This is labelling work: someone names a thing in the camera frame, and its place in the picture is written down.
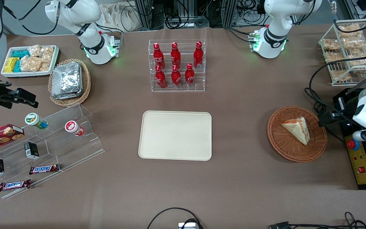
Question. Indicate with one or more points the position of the green lidded cup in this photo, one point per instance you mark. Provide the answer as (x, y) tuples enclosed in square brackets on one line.
[(33, 120)]

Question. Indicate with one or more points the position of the triangular sandwich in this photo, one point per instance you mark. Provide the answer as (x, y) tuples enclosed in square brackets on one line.
[(298, 128)]

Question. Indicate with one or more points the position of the yellow control panel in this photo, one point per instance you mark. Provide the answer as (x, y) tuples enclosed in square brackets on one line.
[(359, 159)]

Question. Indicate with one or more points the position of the red lidded cup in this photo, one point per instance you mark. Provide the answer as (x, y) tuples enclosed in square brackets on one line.
[(72, 127)]

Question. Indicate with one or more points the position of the snickers bar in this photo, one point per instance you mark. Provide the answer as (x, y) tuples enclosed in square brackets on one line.
[(14, 185), (44, 169)]

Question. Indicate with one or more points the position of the round brown wicker basket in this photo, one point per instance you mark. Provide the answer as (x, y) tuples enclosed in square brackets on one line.
[(284, 146)]

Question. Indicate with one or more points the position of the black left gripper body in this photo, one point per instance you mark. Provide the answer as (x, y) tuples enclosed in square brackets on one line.
[(342, 115)]

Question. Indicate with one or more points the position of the white rectangular snack tray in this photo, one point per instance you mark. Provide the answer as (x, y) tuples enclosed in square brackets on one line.
[(27, 74)]

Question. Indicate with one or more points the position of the clear acrylic bottle rack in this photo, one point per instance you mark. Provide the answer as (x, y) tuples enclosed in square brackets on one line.
[(183, 87)]

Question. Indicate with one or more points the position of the red rocker switch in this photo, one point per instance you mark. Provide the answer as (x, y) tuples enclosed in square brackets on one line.
[(362, 170)]

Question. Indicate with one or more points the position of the oval light wicker basket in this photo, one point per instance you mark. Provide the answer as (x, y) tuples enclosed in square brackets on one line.
[(86, 82)]

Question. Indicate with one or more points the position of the clear bag of crackers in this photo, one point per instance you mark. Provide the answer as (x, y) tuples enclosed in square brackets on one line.
[(45, 66), (47, 53), (35, 50), (30, 64)]

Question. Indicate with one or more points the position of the yellow snack pack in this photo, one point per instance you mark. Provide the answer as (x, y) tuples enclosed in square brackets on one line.
[(10, 64)]

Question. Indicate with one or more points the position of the beige cloth bag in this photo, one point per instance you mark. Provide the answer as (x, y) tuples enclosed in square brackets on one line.
[(119, 16)]

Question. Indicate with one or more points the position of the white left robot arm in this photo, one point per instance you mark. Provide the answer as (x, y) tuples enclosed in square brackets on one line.
[(275, 35)]

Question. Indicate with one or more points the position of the silver foil packet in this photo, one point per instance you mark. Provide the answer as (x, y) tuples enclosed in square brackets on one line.
[(66, 79)]

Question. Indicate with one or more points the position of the teal snack pack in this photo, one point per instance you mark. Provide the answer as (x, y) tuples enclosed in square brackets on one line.
[(17, 66), (21, 53)]

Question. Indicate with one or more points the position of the clear acrylic stepped stand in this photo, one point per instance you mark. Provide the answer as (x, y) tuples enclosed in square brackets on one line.
[(62, 149)]

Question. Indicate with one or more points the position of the aluminium frame post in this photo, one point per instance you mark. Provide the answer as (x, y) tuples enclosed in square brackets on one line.
[(145, 12), (229, 12)]

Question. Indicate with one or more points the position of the red cola bottle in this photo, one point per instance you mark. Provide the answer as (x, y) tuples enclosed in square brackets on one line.
[(198, 55), (160, 79), (175, 56), (158, 57), (176, 79), (189, 77)]

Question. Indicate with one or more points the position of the clear bag of pastry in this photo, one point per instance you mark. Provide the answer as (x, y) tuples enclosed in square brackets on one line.
[(340, 75), (331, 44), (349, 29), (333, 57), (356, 62), (354, 43)]

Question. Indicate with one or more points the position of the beige plastic tray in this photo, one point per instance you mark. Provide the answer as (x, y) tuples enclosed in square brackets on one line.
[(175, 135)]

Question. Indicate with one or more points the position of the small silver device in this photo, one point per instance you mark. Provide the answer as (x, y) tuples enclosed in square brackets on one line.
[(186, 225)]

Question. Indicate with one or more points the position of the red emergency stop button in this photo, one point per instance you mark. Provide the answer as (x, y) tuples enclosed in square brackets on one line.
[(353, 145)]

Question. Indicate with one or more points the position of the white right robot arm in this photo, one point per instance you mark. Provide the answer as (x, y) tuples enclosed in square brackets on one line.
[(91, 47)]

